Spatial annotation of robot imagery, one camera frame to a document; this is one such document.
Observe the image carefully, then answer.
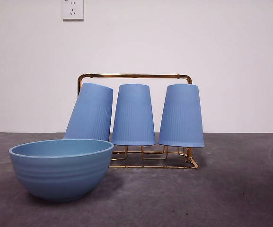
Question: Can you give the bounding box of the blue ribbed plastic cup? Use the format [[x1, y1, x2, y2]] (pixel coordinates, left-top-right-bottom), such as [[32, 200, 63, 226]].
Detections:
[[158, 84, 205, 148], [112, 84, 156, 147], [62, 82, 114, 143]]

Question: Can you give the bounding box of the light blue ribbed bowl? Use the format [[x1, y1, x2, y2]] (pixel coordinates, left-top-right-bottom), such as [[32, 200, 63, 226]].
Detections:
[[8, 139, 115, 203]]

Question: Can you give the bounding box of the gold wire cup rack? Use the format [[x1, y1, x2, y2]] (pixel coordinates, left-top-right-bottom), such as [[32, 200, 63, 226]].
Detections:
[[76, 73, 199, 170]]

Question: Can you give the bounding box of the white wall socket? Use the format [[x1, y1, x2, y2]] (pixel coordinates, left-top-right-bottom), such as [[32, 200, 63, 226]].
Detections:
[[62, 0, 84, 21]]

